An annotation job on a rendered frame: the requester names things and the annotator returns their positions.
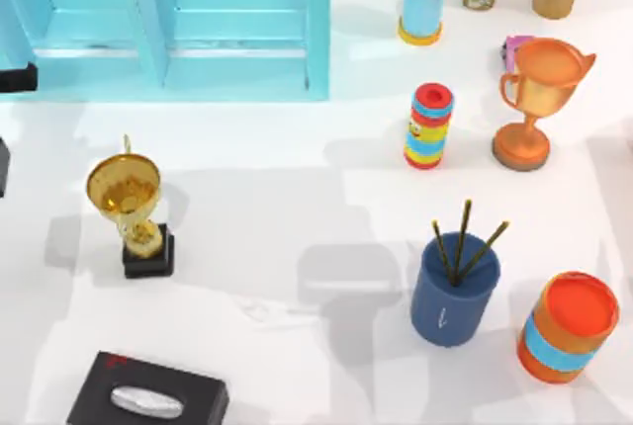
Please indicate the orange copper trophy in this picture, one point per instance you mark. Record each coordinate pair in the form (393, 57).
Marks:
(539, 89)

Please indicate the black tissue box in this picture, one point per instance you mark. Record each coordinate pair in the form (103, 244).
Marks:
(148, 390)

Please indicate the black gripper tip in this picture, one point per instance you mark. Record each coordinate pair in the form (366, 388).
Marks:
(4, 163)

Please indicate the red striped cartoon can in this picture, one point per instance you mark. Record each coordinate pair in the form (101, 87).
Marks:
(427, 128)

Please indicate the orange and blue can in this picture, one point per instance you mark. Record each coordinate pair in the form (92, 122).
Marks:
(564, 331)

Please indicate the dark blue pen cup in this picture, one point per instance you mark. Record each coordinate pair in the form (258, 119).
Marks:
(450, 301)

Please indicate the yellow and blue can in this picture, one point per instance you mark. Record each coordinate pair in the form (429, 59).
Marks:
(423, 5)

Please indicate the gold trophy on black base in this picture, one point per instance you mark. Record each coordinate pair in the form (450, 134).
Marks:
(129, 207)

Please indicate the pink and purple box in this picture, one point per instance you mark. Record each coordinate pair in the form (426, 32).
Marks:
(510, 49)

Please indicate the thin dark stick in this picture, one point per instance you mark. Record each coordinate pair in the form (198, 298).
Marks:
(461, 237)
(442, 252)
(487, 247)

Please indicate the light blue rack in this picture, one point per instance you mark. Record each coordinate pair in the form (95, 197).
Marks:
(237, 25)

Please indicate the black block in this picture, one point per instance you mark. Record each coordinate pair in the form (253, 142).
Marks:
(17, 78)

